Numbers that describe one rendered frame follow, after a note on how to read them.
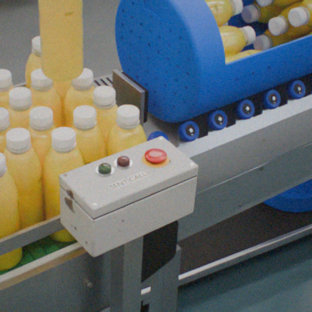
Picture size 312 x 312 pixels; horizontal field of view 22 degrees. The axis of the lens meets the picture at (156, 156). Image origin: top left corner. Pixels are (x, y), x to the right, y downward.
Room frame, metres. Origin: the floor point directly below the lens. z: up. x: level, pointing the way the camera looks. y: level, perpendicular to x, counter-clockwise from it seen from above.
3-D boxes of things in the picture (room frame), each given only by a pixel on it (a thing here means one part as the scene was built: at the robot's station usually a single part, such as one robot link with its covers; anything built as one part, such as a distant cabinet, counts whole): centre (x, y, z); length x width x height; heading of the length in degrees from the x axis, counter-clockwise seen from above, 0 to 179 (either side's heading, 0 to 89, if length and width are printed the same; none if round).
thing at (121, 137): (1.14, 0.05, 1.00); 0.07 x 0.07 x 0.20
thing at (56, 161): (1.06, 0.15, 1.00); 0.07 x 0.07 x 0.20
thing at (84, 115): (1.13, 0.13, 1.10); 0.04 x 0.04 x 0.02
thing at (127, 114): (1.14, 0.05, 1.10); 0.04 x 0.04 x 0.02
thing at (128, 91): (1.35, 0.06, 0.99); 0.10 x 0.02 x 0.12; 38
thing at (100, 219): (0.99, 0.04, 1.05); 0.20 x 0.10 x 0.10; 128
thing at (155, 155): (1.02, 0.00, 1.11); 0.04 x 0.04 x 0.01
